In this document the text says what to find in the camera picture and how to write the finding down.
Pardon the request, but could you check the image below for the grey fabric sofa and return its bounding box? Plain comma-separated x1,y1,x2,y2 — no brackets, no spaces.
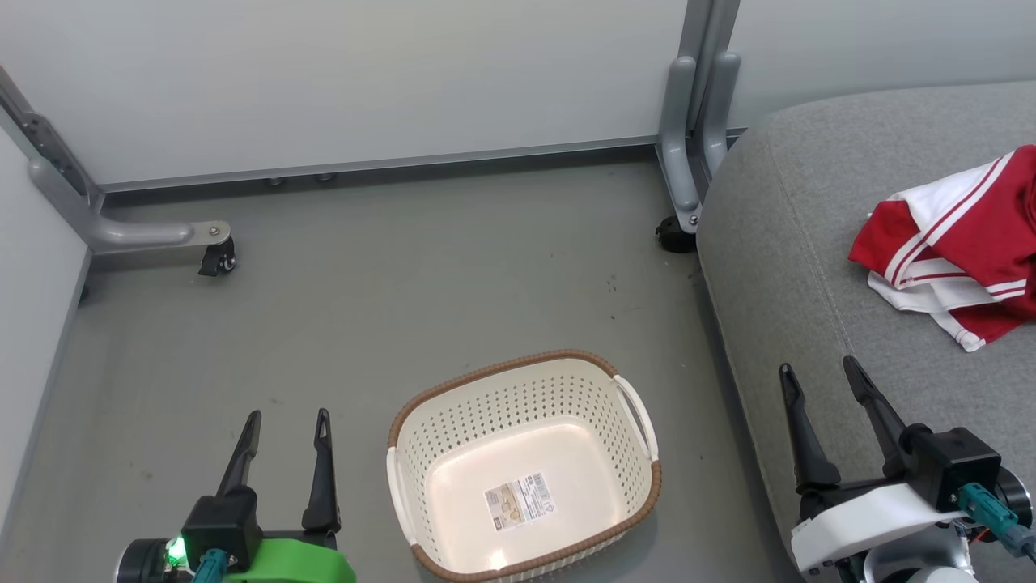
696,79,1036,583

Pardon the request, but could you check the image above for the red and white garment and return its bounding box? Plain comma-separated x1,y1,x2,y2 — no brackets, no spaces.
848,144,1036,353

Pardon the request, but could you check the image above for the paper label sticker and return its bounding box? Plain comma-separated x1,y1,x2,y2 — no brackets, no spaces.
484,472,558,532

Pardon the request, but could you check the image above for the white partition panel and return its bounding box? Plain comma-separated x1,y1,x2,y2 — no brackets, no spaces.
727,0,1036,132
0,0,690,193
0,130,91,535

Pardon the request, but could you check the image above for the grey angled partition leg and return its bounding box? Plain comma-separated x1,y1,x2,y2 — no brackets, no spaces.
0,65,236,257

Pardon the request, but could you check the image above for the black caster wheel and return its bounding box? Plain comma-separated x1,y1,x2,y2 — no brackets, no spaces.
198,236,237,278
655,215,698,254

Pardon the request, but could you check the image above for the teal cable connector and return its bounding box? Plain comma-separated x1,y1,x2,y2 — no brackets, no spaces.
958,482,1036,561
193,548,232,583

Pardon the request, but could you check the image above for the cream perforated laundry basket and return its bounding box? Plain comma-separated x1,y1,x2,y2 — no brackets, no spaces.
386,349,663,583

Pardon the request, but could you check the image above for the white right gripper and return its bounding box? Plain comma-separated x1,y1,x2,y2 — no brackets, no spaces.
779,356,969,577

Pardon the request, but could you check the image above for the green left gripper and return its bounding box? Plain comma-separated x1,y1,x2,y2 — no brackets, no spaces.
216,408,358,583

